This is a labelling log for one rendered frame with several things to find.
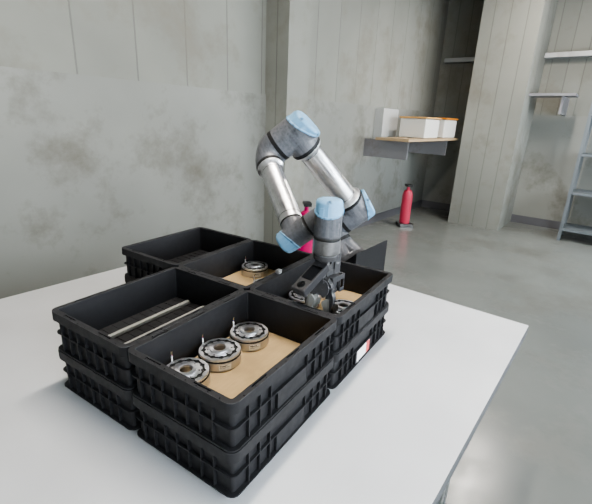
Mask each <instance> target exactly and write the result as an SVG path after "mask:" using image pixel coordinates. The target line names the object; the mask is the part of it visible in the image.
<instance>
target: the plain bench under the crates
mask: <svg viewBox="0 0 592 504"><path fill-rule="evenodd" d="M125 273H127V266H125V267H121V268H117V269H113V270H110V271H106V272H102V273H98V274H94V275H90V276H87V277H83V278H79V279H75V280H71V281H67V282H64V283H60V284H56V285H52V286H48V287H45V288H41V289H37V290H33V291H29V292H25V293H22V294H18V295H14V296H10V297H6V298H2V299H0V504H445V503H446V498H447V493H448V488H449V484H450V479H451V477H452V475H453V473H454V471H455V469H456V467H457V465H458V464H459V462H460V460H461V458H462V456H463V454H464V452H465V450H466V448H467V447H468V445H469V443H470V441H471V439H472V437H473V435H474V433H475V431H476V430H477V428H478V426H479V424H480V422H481V420H482V418H483V416H484V414H485V412H486V411H487V409H488V407H489V405H490V403H491V401H492V399H493V397H494V395H495V394H496V392H497V390H498V388H499V386H500V384H501V382H502V380H503V378H504V377H505V375H506V373H507V371H508V369H509V367H510V365H511V363H512V361H513V359H514V358H515V356H516V354H517V352H518V350H519V348H520V346H521V344H522V342H523V341H524V339H525V337H526V335H527V331H528V327H529V326H528V325H525V324H521V323H518V322H515V321H512V320H508V319H505V318H502V317H498V316H495V315H492V314H488V313H485V312H482V311H478V310H475V309H472V308H468V307H465V306H462V305H458V304H455V303H452V302H448V301H445V300H442V299H439V298H435V297H432V296H429V295H425V294H422V293H419V292H415V291H412V290H409V289H405V288H402V287H399V286H395V285H392V284H389V285H388V289H389V290H390V292H389V293H388V294H387V298H386V301H388V302H389V310H388V312H387V313H386V314H385V317H384V318H385V319H386V322H385V323H384V325H383V330H384V331H385V334H384V335H383V336H382V337H381V338H380V339H379V341H378V342H377V343H376V344H375V345H374V346H373V347H372V348H371V349H370V351H369V352H368V353H367V354H366V355H365V356H364V357H363V358H362V360H361V361H360V362H359V363H358V364H357V365H356V366H355V367H354V368H353V370H352V371H351V372H350V373H349V374H348V375H347V376H346V377H345V378H344V380H343V381H342V382H341V383H340V384H339V385H338V386H337V387H336V388H335V389H329V390H330V395H329V396H328V397H327V398H326V400H325V401H324V402H323V403H322V404H321V405H320V406H319V407H318V408H317V410H316V411H315V412H314V413H313V414H312V415H311V416H310V417H309V418H308V420H307V421H306V422H305V423H304V424H303V425H302V426H301V427H300V428H299V430H298V431H297V432H296V433H295V434H294V435H293V436H292V437H291V439H290V440H289V441H288V442H287V443H286V444H285V445H284V446H283V447H282V449H281V450H280V451H279V452H278V453H277V454H276V455H275V456H274V457H273V459H272V460H271V461H270V462H269V463H268V464H267V465H266V466H265V467H264V469H263V470H262V471H261V472H260V473H259V474H258V475H257V476H256V477H255V479H254V480H253V481H252V482H251V483H250V484H249V485H248V486H247V487H246V489H245V490H244V491H243V492H242V493H241V494H240V495H239V496H238V497H236V498H227V497H226V496H224V495H223V494H221V493H220V492H218V491H217V490H215V489H214V488H213V487H211V486H210V485H208V484H207V483H205V482H204V481H202V480H201V479H199V478H198V477H196V476H195V475H194V474H192V473H191V472H189V471H188V470H186V469H185V468H183V467H182V466H180V465H179V464H178V463H176V462H175V461H173V460H172V459H170V458H169V457H167V456H166V455H164V454H163V453H161V452H160V451H159V450H157V449H156V448H154V447H153V446H151V445H150V444H148V443H147V442H145V441H144V440H143V439H141V438H140V437H138V435H137V431H138V430H139V429H140V428H139V429H137V430H128V429H126V428H125V427H124V426H122V425H121V424H119V423H118V422H116V421H115V420H113V419H112V418H110V417H109V416H108V415H106V414H105V413H103V412H102V411H100V410H99V409H97V408H96V407H94V406H93V405H91V404H90V403H89V402H87V401H86V400H84V399H83V398H81V397H80V396H78V395H77V394H75V393H74V392H73V391H71V390H70V389H68V388H67V387H65V382H66V381H67V380H68V375H67V373H66V372H64V371H63V368H64V367H65V366H66V363H65V362H64V361H62V360H61V359H60V358H59V353H58V349H59V348H58V347H59V346H60V345H61V344H62V338H61V335H59V334H58V333H57V330H58V329H60V326H59V323H57V322H55V321H54V320H53V317H52V309H53V308H55V307H58V306H61V305H64V304H67V303H69V302H72V301H75V300H78V299H81V298H84V297H87V296H90V295H93V294H96V293H98V292H101V291H104V290H107V289H110V288H113V287H116V286H119V285H122V284H125V283H126V282H125V277H124V276H125Z"/></svg>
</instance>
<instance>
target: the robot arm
mask: <svg viewBox="0 0 592 504"><path fill-rule="evenodd" d="M319 135H320V131H319V129H318V128H317V126H316V125H315V124H314V123H313V122H312V120H311V119H310V118H309V117H308V116H307V115H306V114H304V113H303V112H301V111H299V110H297V111H294V112H293V113H292V114H290V115H288V116H287V117H286V118H285V119H284V120H282V121H281V122H280V123H279V124H277V125H276V126H275V127H274V128H272V129H271V130H270V131H269V132H267V133H266V134H265V135H264V136H263V137H262V138H261V140H260V142H259V144H258V147H257V150H256V156H255V164H256V169H257V172H258V175H259V176H260V177H261V178H262V179H263V180H264V183H265V186H266V188H267V191H268V194H269V197H270V199H271V202H272V205H273V208H274V210H275V213H276V216H277V219H278V221H279V224H280V227H281V231H279V233H277V234H276V240H277V243H278V244H279V246H280V247H281V249H282V250H283V251H285V252H286V253H292V252H294V251H296V250H297V249H299V248H301V247H302V246H303V245H305V244H306V243H308V242H309V241H311V240H312V239H314V241H313V258H314V259H315V260H317V261H315V262H314V263H313V264H312V265H311V266H310V267H309V268H308V269H307V270H306V271H305V272H304V273H303V274H302V276H301V277H300V278H299V279H298V280H297V281H296V282H295V283H294V284H293V285H292V287H291V288H292V291H293V293H296V294H298V295H300V296H303V297H304V299H305V304H306V305H307V306H310V307H313V308H315V307H316V306H317V305H318V304H319V303H320V301H321V298H320V297H318V295H321V297H322V298H324V297H325V300H323V301H322V302H321V306H322V308H323V311H326V312H329V313H332V314H334V313H335V312H336V311H337V310H338V304H337V303H335V301H336V295H335V292H337V291H338V292H340V291H342V290H343V289H344V278H345V273H343V272H340V264H341V261H346V260H348V259H349V258H351V257H352V256H354V255H355V254H357V253H359V252H361V251H363V250H364V249H363V248H362V247H361V246H360V245H359V244H357V243H356V242H355V241H354V240H353V239H352V238H351V237H350V235H349V232H350V231H352V230H353V229H355V228H356V227H358V226H359V225H361V224H362V223H364V222H365V221H368V220H369V219H370V218H371V217H373V216H374V215H375V210H374V208H373V206H372V204H371V202H370V200H369V198H368V196H367V194H366V192H365V190H364V189H362V190H359V189H358V188H356V187H352V186H351V185H350V184H349V182H348V181H347V180H346V178H345V177H344V176H343V174H342V173H341V172H340V171H339V169H338V168H337V167H336V165H335V164H334V163H333V162H332V160H331V159H330V158H329V156H328V155H327V154H326V153H325V151H324V150H323V149H322V147H321V146H320V138H319ZM291 156H293V158H294V159H295V160H298V161H299V160H301V161H302V162H303V163H304V164H305V165H306V166H307V168H308V169H309V170H310V171H311V172H312V174H313V175H314V176H315V177H316V179H317V180H318V181H319V182H320V183H321V185H322V186H323V187H324V188H325V189H326V191H327V192H328V193H329V194H330V195H331V197H320V198H318V199H317V200H316V206H315V208H313V209H312V210H310V211H309V212H307V213H306V214H305V215H303V216H302V215H301V213H300V210H299V208H298V205H297V203H296V200H295V198H294V195H293V193H292V191H291V188H290V186H289V183H288V181H287V178H286V176H285V174H284V162H285V161H286V160H287V159H289V158H290V157H291ZM341 279H343V283H342V287H340V284H341Z"/></svg>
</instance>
